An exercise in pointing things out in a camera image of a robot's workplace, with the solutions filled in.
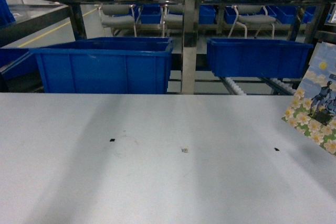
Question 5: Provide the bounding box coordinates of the blue crate behind table left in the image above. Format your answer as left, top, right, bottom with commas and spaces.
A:
29, 37, 173, 94

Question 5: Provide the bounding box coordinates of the blue crate behind table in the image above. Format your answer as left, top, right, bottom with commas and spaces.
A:
29, 37, 173, 94
206, 38, 313, 78

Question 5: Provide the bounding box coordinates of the blue crate behind table right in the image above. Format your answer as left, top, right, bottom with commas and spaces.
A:
206, 38, 313, 78

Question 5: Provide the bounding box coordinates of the grey office chair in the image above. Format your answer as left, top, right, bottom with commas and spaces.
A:
228, 5, 276, 39
99, 4, 137, 37

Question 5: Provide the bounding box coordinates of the steel rack upright post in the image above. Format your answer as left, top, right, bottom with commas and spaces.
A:
181, 0, 200, 94

